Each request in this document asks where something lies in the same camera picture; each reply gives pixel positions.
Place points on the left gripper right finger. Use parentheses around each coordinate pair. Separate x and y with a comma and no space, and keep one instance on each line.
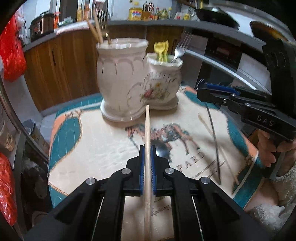
(167,181)

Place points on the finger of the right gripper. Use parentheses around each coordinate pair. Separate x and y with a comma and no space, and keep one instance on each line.
(219,86)
(220,96)

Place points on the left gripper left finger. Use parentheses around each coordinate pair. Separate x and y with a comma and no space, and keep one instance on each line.
(126,182)

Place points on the wooden chopstick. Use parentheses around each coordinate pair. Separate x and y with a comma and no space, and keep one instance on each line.
(92,29)
(147,177)
(98,34)

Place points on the steel fork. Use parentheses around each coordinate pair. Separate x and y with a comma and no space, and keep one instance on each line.
(182,46)

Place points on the yellow tulip plastic utensil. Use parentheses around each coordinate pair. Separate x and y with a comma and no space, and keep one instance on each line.
(159,48)

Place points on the wooden kitchen cabinet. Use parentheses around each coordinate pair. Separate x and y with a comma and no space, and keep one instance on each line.
(63,68)

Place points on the person's right hand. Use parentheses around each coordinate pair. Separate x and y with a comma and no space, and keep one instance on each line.
(267,149)

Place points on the printed horse table mat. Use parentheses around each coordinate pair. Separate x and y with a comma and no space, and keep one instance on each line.
(84,144)

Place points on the yellow tulip utensil in holder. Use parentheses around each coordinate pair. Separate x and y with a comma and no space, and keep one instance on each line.
(165,51)

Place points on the black wok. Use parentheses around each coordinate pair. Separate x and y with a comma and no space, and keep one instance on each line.
(216,15)

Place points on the cream floral ceramic utensil holder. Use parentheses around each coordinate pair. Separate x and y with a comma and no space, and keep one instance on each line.
(130,79)

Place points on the yellow cooking oil bottle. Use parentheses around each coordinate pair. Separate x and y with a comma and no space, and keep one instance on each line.
(135,11)

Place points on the red plastic bag lower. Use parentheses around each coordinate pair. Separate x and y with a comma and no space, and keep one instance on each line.
(7,191)

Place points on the red plastic bag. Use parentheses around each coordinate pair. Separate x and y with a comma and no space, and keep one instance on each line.
(7,191)
(12,52)

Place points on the plastic cup with liquid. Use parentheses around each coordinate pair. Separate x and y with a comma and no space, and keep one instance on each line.
(6,139)

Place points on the gold fork in holder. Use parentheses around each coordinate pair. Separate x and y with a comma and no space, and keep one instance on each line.
(103,18)

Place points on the red plastic bag upper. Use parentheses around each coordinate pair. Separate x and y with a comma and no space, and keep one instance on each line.
(12,52)

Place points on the electric pressure cooker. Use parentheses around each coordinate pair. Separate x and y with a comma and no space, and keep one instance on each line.
(42,25)

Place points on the oven with steel handle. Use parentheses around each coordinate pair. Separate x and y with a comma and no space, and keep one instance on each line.
(223,55)

